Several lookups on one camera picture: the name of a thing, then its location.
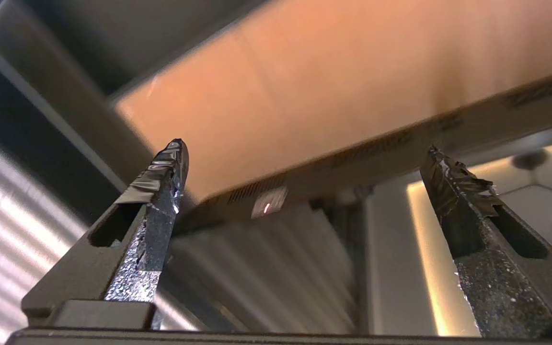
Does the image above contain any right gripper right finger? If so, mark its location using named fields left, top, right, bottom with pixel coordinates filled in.
left=420, top=145, right=552, bottom=338

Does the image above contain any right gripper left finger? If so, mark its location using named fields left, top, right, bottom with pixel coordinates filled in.
left=21, top=138, right=190, bottom=331

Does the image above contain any grey curtain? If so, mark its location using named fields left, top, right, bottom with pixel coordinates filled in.
left=0, top=125, right=368, bottom=336

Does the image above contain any dark wooden shelf unit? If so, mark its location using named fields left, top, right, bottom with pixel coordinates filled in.
left=0, top=0, right=267, bottom=226

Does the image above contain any black television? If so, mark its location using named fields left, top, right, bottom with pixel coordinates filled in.
left=175, top=65, right=552, bottom=235

